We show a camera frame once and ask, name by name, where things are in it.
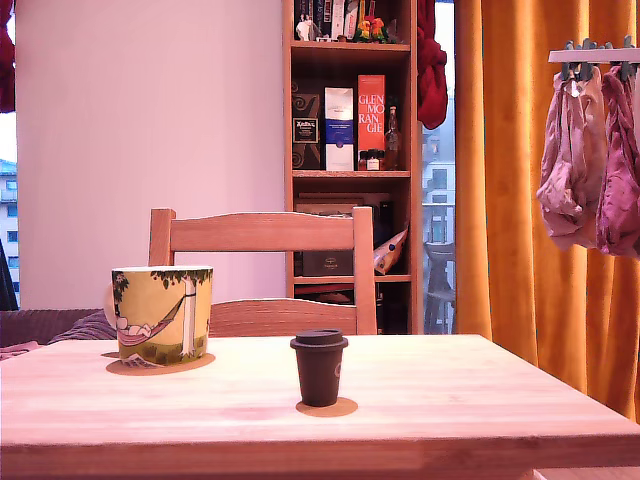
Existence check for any wooden bookshelf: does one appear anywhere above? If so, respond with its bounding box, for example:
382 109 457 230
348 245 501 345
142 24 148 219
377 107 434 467
281 0 425 336

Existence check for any magenta hanging garment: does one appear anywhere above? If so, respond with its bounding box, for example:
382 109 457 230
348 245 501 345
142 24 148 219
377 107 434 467
594 64 640 260

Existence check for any illustrated hammock ceramic mug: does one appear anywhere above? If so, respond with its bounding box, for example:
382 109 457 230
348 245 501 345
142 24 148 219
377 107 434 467
103 265 215 369

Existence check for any orange curtain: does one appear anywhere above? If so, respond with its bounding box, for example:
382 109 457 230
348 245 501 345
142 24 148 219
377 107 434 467
453 0 640 424

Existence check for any white and blue box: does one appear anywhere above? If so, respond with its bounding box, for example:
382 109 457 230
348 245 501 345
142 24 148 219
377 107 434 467
323 87 356 172

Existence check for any pink cloth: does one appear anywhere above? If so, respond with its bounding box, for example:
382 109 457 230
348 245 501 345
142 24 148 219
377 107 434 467
0 340 40 362

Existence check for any red Glenmorangie box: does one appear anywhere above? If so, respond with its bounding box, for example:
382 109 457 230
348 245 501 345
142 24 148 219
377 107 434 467
357 74 387 154

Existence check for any grey balcony stool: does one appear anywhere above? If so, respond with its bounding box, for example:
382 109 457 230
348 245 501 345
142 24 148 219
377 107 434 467
423 241 457 334

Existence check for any white figurine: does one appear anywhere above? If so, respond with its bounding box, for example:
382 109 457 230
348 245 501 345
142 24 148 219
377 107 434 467
294 13 321 42

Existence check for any colourful parrot figurine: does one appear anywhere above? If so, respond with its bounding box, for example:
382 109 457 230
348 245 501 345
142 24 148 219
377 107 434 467
352 14 391 44

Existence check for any patterned paper bag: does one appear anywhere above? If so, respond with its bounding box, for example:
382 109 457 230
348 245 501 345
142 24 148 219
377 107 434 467
372 224 410 276

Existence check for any glass bottle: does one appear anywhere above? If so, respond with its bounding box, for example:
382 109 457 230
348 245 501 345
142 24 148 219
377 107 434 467
383 104 402 171

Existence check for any wooden chair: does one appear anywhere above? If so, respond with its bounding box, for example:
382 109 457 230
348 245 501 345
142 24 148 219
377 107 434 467
148 205 379 339

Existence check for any striped purple cushion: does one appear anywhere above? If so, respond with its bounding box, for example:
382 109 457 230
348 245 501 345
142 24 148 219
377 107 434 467
49 319 120 344

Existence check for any white drying rack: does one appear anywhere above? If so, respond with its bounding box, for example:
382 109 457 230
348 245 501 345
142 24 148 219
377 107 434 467
547 34 640 81

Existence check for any knotted red curtain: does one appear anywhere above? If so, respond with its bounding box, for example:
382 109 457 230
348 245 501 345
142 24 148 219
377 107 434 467
416 0 449 131

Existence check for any dark brown coffee capsule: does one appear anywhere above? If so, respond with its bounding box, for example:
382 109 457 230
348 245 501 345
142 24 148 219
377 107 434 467
289 328 350 408

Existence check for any white spine book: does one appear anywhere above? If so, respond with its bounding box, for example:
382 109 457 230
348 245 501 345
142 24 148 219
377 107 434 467
330 0 347 40

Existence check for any black gift box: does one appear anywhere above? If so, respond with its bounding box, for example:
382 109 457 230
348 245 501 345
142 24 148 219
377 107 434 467
301 248 355 278

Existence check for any pale pink hanging garment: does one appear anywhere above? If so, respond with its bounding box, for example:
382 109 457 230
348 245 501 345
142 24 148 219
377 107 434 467
536 64 609 251

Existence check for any purple corduroy sofa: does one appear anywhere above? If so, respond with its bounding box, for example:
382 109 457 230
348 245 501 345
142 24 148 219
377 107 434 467
0 308 109 347

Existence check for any black spiral pattern box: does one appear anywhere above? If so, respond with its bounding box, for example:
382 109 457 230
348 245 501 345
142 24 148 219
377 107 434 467
291 79 323 171

